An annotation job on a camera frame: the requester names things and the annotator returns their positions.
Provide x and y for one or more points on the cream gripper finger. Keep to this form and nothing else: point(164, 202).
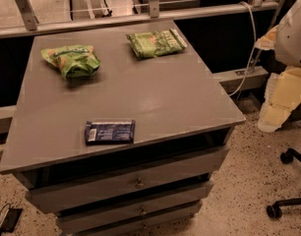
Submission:
point(282, 96)

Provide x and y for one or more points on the green rice chip bag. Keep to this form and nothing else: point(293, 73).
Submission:
point(72, 61)

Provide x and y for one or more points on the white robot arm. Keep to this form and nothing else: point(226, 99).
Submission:
point(285, 38)

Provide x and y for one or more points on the green snack bag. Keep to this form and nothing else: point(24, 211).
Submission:
point(156, 43)

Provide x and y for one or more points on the blue rxbar blueberry bar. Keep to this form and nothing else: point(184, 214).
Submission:
point(109, 132)

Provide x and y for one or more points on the grey drawer cabinet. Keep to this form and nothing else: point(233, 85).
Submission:
point(183, 119)

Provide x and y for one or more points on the black device on floor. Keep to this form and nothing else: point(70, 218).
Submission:
point(10, 220)

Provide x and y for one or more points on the metal railing frame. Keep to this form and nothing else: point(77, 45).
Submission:
point(36, 17)

